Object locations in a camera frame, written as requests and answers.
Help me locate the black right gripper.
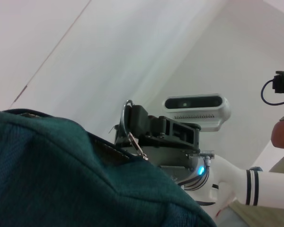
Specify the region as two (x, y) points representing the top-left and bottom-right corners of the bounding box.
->
(114, 104), (201, 170)

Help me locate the dark teal insulated lunch bag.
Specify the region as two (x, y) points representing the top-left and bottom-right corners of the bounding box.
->
(0, 99), (219, 227)

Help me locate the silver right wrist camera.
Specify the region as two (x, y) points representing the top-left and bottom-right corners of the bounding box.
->
(164, 94), (232, 132)

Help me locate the right arm dark cable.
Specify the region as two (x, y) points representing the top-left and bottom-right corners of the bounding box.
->
(188, 149), (215, 184)

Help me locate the black background camera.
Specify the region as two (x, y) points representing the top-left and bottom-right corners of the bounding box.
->
(272, 70), (284, 95)

